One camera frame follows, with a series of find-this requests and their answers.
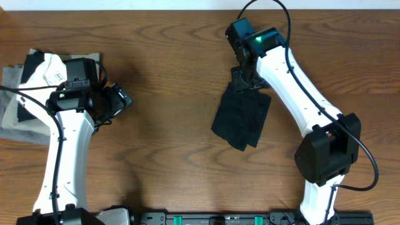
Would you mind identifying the left black cable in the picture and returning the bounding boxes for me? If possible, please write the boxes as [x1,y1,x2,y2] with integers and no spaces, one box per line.
[0,84,66,225]

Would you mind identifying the black cable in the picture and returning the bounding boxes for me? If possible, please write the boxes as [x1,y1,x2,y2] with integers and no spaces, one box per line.
[0,84,66,225]
[236,0,380,192]

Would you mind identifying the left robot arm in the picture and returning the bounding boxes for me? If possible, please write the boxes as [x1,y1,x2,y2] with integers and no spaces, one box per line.
[16,80,133,224]

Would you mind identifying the black t-shirt with logo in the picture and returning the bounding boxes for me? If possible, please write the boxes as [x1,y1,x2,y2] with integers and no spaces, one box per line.
[211,82,271,151]

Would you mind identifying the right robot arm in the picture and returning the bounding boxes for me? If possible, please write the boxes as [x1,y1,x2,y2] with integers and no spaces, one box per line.
[226,25,361,224]

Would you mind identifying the grey folded garment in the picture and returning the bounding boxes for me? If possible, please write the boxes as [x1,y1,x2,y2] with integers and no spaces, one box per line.
[1,66,50,145]

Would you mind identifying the black folded garment red accents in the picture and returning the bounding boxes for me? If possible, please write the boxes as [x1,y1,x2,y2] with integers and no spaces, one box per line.
[17,51,44,122]

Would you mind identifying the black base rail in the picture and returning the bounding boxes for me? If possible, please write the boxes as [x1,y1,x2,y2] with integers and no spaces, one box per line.
[96,206,375,225]

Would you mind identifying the beige folded garment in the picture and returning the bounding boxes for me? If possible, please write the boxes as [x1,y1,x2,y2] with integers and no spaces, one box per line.
[1,49,82,142]

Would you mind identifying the white folded t-shirt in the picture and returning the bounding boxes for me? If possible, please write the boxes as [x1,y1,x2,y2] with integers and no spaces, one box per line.
[16,53,67,128]

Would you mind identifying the right black cable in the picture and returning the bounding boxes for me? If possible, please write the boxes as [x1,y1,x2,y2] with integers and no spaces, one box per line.
[236,0,380,192]

